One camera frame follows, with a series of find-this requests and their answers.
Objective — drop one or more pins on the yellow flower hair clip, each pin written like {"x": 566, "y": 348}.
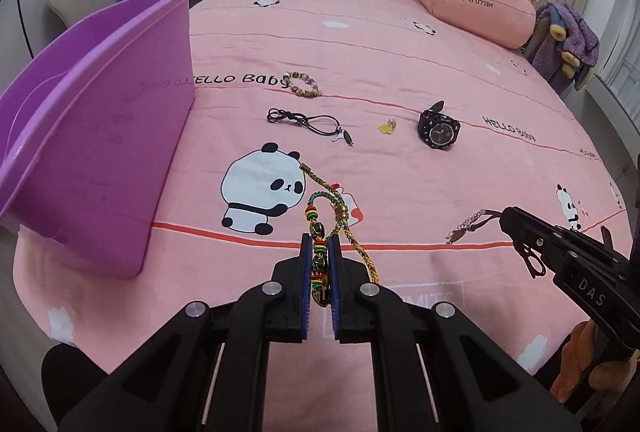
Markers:
{"x": 388, "y": 127}

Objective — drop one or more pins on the purple plush clothing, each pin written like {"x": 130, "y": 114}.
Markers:
{"x": 563, "y": 48}

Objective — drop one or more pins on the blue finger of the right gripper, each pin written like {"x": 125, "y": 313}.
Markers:
{"x": 520, "y": 221}

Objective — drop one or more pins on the purple plastic basin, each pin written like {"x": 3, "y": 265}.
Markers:
{"x": 89, "y": 128}

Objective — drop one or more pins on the pink panda bed sheet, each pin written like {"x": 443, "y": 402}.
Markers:
{"x": 281, "y": 84}

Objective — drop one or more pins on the black wrist watch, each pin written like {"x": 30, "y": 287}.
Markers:
{"x": 436, "y": 129}

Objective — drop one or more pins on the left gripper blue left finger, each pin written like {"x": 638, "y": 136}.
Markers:
{"x": 305, "y": 258}

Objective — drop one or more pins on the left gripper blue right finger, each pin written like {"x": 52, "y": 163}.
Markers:
{"x": 335, "y": 257}

